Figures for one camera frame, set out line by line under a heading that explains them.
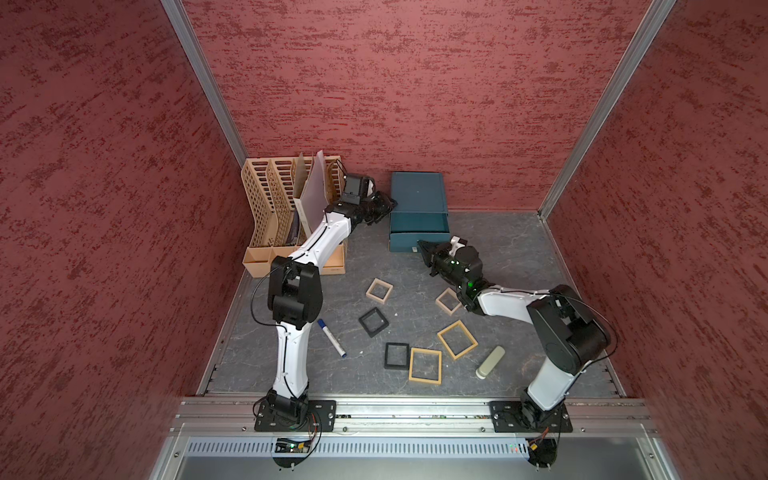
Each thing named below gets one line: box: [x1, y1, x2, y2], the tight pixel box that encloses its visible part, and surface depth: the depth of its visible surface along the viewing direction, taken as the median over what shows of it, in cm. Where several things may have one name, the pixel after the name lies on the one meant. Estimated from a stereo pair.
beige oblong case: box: [476, 346, 505, 380], surface depth 83 cm
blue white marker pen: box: [317, 318, 347, 357], surface depth 89 cm
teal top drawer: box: [389, 212, 450, 253], surface depth 91 cm
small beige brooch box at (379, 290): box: [365, 277, 394, 305], surface depth 99 cm
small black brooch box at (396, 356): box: [384, 342, 409, 370], surface depth 86 cm
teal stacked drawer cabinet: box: [389, 172, 451, 252], surface depth 99 cm
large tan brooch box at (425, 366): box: [408, 347, 442, 385], surface depth 84 cm
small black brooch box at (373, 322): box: [358, 307, 389, 338], surface depth 93 cm
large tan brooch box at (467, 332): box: [437, 320, 479, 360], surface depth 88 cm
